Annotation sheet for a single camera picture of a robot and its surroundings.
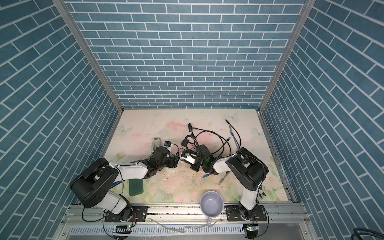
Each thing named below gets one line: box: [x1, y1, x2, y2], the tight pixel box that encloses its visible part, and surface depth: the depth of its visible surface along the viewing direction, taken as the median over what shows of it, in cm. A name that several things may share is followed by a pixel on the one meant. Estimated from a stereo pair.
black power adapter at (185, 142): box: [181, 138, 189, 147], surface depth 102 cm
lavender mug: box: [200, 191, 224, 227], surface depth 76 cm
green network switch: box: [128, 178, 144, 197], surface depth 82 cm
